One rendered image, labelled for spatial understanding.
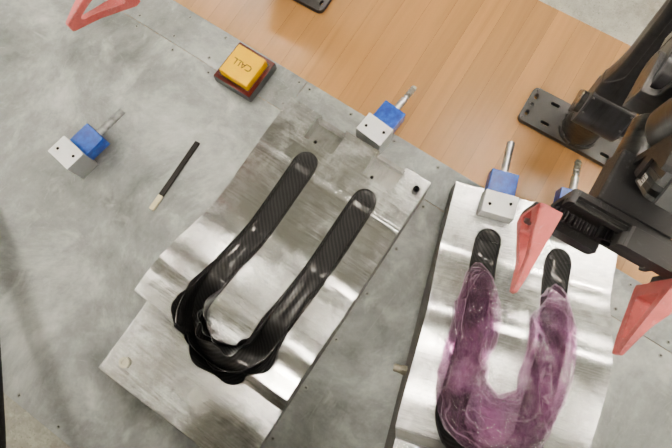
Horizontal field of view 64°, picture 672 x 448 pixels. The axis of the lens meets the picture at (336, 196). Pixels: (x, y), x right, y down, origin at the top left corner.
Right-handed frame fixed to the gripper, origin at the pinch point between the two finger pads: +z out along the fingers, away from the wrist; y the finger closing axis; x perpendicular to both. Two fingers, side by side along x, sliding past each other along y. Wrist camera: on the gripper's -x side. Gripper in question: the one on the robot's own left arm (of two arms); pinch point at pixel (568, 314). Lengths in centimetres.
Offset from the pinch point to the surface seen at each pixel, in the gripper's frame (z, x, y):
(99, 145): 8, 37, -67
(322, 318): 11.8, 29.2, -19.7
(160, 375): 31, 34, -36
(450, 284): -2.2, 32.1, -6.6
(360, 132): -16.5, 35.3, -30.8
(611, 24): -124, 122, 6
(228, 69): -15, 37, -57
